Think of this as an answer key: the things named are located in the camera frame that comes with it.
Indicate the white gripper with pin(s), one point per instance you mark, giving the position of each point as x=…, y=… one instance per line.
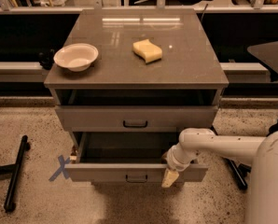
x=175, y=162

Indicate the grey drawer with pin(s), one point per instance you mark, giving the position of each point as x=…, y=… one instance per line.
x=84, y=118
x=121, y=157

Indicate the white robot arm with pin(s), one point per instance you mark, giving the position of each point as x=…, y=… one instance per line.
x=260, y=153

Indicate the grey drawer cabinet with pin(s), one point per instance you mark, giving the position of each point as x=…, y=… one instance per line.
x=188, y=74

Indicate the grey top drawer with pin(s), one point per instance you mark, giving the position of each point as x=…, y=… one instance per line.
x=84, y=118

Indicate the blue tape cross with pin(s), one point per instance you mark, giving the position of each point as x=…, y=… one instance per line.
x=61, y=170

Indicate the yellow sponge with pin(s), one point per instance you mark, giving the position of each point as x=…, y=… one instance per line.
x=147, y=50

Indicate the white bowl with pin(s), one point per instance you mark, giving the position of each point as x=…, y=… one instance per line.
x=76, y=57

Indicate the dark round table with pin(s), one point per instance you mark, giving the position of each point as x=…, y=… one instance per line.
x=267, y=53

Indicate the black stand leg left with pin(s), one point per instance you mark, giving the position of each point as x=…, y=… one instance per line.
x=14, y=171

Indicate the small black object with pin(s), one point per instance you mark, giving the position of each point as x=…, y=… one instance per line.
x=46, y=60

